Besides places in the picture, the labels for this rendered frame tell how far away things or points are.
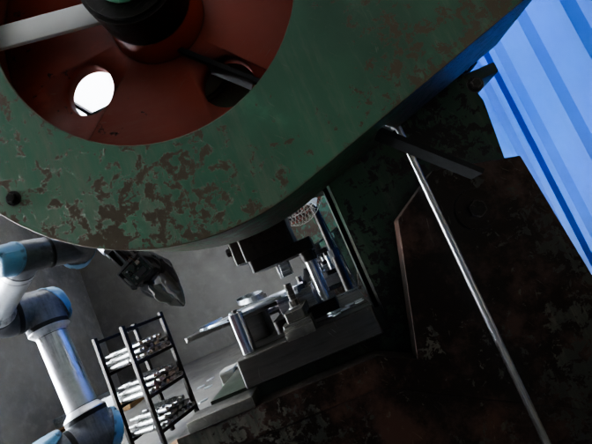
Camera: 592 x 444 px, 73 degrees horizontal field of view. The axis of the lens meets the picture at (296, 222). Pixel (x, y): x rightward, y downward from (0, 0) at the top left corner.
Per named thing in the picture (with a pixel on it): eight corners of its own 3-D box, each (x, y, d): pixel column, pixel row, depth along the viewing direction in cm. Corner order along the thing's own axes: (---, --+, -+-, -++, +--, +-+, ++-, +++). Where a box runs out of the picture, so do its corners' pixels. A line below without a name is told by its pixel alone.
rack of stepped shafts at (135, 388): (171, 450, 282) (125, 324, 293) (128, 462, 300) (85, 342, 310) (207, 419, 322) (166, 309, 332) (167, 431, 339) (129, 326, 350)
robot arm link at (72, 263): (38, 254, 100) (47, 225, 94) (83, 245, 109) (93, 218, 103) (51, 278, 97) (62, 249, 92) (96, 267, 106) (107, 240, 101)
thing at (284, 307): (283, 317, 96) (276, 299, 96) (289, 309, 110) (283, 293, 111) (317, 303, 95) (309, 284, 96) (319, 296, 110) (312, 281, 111)
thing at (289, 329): (287, 342, 78) (267, 292, 79) (295, 327, 94) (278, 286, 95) (315, 330, 77) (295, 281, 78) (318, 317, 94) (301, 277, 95)
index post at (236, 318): (242, 356, 84) (225, 314, 85) (246, 352, 87) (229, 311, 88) (255, 351, 84) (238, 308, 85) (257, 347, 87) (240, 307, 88)
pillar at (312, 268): (321, 302, 93) (298, 247, 95) (321, 300, 96) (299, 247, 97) (329, 298, 93) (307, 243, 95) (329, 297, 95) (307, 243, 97)
